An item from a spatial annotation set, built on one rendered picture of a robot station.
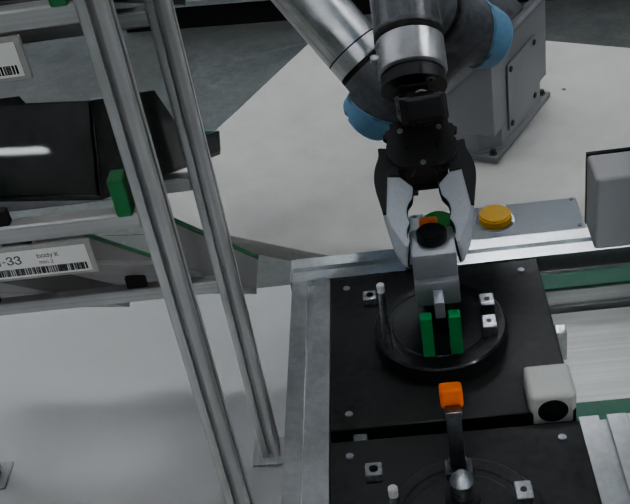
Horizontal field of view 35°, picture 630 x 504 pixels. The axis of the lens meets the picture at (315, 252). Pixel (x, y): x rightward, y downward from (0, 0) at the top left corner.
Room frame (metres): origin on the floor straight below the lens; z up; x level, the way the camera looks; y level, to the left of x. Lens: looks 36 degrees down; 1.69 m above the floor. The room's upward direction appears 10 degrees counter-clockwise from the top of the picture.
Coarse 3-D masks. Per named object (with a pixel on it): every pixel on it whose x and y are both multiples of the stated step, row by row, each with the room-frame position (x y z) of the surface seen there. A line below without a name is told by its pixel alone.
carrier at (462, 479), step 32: (352, 448) 0.67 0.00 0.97; (384, 448) 0.66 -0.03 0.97; (416, 448) 0.65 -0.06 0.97; (480, 448) 0.64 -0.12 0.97; (512, 448) 0.63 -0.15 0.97; (544, 448) 0.62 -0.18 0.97; (576, 448) 0.62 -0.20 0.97; (352, 480) 0.63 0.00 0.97; (384, 480) 0.62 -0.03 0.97; (416, 480) 0.60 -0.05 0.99; (448, 480) 0.59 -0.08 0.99; (480, 480) 0.58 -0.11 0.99; (512, 480) 0.58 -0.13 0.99; (544, 480) 0.59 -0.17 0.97; (576, 480) 0.58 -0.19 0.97
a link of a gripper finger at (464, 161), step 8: (464, 144) 0.87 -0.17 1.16; (456, 152) 0.86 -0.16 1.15; (464, 152) 0.86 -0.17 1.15; (456, 160) 0.86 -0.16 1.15; (464, 160) 0.86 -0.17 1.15; (472, 160) 0.85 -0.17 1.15; (456, 168) 0.85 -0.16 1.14; (464, 168) 0.85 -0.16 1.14; (472, 168) 0.85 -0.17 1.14; (464, 176) 0.84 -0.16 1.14; (472, 176) 0.84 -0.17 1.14; (472, 184) 0.83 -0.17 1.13; (472, 192) 0.83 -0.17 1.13; (472, 200) 0.82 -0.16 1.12
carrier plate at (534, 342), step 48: (336, 288) 0.91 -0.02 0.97; (480, 288) 0.87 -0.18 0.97; (528, 288) 0.85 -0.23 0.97; (336, 336) 0.83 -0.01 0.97; (528, 336) 0.78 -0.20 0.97; (336, 384) 0.76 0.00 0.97; (384, 384) 0.74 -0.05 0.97; (432, 384) 0.73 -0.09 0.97; (480, 384) 0.72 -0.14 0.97; (336, 432) 0.69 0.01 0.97; (384, 432) 0.69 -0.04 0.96; (432, 432) 0.68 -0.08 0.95
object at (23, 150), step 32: (0, 128) 0.69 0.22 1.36; (32, 128) 0.68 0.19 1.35; (64, 128) 0.67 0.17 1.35; (96, 128) 0.67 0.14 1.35; (160, 128) 0.77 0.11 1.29; (0, 160) 0.68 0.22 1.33; (32, 160) 0.67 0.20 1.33; (64, 160) 0.67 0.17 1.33; (96, 160) 0.66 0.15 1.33; (160, 160) 0.76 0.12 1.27; (0, 192) 0.67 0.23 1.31; (32, 192) 0.67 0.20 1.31; (64, 192) 0.66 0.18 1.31; (96, 192) 0.65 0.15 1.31
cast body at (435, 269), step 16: (432, 224) 0.81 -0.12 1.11; (416, 240) 0.80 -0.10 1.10; (432, 240) 0.78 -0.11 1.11; (448, 240) 0.79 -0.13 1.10; (416, 256) 0.78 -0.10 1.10; (432, 256) 0.77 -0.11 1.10; (448, 256) 0.77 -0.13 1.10; (416, 272) 0.77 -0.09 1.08; (432, 272) 0.77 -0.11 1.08; (448, 272) 0.77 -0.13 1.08; (416, 288) 0.77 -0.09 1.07; (432, 288) 0.77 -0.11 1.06; (448, 288) 0.77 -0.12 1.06; (432, 304) 0.77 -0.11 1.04
